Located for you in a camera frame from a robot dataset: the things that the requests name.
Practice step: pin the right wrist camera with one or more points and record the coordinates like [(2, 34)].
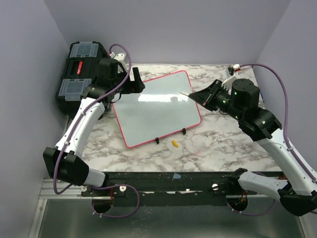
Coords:
[(233, 75)]

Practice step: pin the black toolbox clear lids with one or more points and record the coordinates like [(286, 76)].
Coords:
[(80, 70)]

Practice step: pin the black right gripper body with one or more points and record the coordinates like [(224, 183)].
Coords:
[(221, 100)]

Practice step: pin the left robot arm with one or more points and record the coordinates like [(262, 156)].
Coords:
[(63, 161)]

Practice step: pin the yellow marker cap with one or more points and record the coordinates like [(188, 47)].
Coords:
[(174, 143)]

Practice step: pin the pink framed whiteboard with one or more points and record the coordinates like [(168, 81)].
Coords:
[(159, 111)]

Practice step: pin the blue tape piece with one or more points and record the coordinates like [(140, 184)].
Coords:
[(176, 176)]

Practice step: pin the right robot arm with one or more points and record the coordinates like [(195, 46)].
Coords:
[(298, 193)]

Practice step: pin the black mounting rail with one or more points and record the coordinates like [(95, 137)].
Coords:
[(128, 189)]

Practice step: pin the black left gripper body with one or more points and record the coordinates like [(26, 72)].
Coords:
[(127, 87)]

